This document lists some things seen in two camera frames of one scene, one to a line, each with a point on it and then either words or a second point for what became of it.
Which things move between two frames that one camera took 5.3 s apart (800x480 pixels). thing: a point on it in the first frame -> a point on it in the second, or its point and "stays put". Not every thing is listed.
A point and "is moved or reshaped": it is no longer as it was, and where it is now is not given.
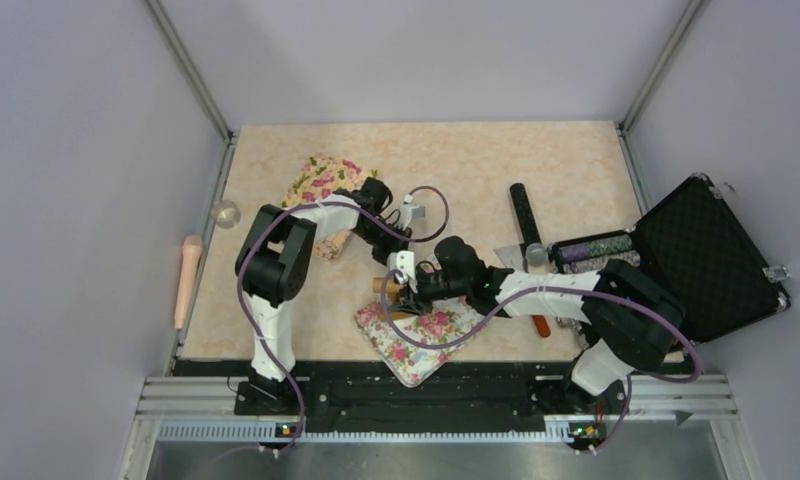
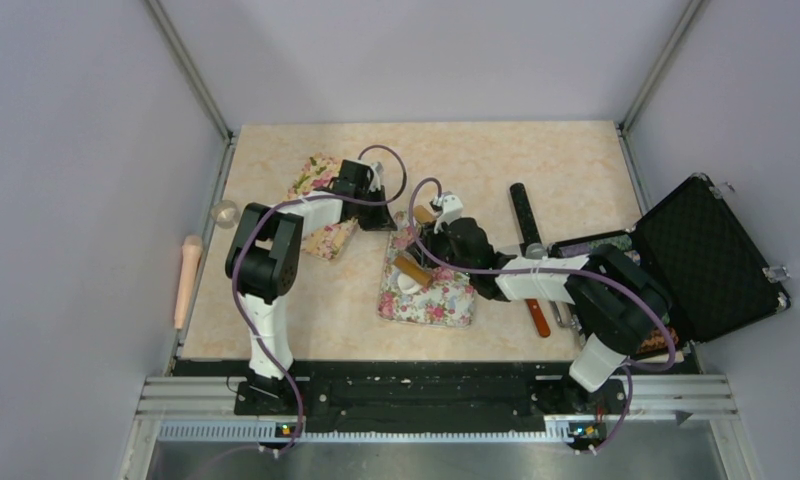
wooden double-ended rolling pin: x=392 y=288 is moved or reshaped
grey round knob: x=536 y=254 stays put
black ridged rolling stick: x=526 y=230 stays put
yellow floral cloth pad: x=323 y=175 stays put
